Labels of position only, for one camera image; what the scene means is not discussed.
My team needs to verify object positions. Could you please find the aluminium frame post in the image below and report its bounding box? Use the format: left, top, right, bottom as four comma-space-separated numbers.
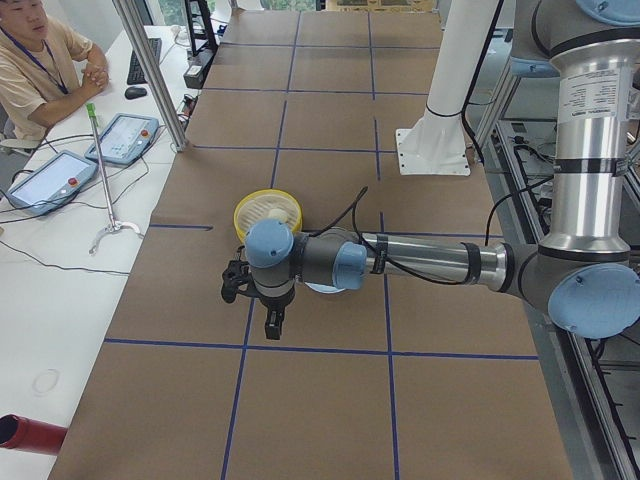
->
112, 0, 187, 152

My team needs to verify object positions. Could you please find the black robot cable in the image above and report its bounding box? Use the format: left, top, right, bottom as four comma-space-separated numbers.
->
309, 185, 556, 286

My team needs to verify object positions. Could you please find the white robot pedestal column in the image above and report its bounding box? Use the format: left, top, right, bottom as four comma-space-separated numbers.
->
396, 0, 502, 176

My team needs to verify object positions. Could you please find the silver reacher grabber stick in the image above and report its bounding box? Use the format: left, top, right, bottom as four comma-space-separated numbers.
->
86, 103, 144, 255

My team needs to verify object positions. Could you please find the near blue teach pendant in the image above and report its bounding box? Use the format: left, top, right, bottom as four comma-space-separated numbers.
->
7, 150, 97, 215

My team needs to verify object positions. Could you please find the blue teach pendant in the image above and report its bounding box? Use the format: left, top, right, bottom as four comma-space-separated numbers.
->
7, 150, 97, 215
99, 113, 159, 166

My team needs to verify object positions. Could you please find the white bun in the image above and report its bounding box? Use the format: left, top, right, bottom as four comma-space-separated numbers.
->
267, 208, 288, 223

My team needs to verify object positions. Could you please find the black box on table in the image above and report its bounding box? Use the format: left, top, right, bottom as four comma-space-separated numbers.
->
183, 49, 214, 90

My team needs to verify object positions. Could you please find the black computer mouse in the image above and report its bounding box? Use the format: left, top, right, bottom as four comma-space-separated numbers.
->
124, 86, 147, 100

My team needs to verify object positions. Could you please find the far blue teach pendant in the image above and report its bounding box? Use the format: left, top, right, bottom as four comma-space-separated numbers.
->
99, 113, 159, 166

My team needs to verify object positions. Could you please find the yellow steamer basket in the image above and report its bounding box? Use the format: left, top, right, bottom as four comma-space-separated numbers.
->
233, 189, 303, 243

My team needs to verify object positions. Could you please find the black stand frame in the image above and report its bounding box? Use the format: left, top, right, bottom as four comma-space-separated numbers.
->
183, 0, 218, 56

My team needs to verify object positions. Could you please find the light blue plate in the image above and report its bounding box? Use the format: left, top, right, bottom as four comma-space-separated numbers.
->
306, 283, 343, 295

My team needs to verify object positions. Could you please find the red cylinder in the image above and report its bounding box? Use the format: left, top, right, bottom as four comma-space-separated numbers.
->
1, 414, 67, 455

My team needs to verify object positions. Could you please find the black keyboard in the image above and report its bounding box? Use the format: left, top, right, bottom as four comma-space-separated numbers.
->
126, 37, 163, 85

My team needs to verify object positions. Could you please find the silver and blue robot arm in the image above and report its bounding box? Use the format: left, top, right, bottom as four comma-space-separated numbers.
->
222, 1, 639, 339

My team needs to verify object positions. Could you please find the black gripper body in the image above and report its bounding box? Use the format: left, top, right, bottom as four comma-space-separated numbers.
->
256, 288, 295, 311

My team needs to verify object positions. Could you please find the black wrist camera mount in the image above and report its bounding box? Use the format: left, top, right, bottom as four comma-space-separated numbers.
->
221, 260, 259, 304

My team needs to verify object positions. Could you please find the person in beige shirt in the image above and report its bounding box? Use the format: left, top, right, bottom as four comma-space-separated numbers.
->
1, 1, 109, 141

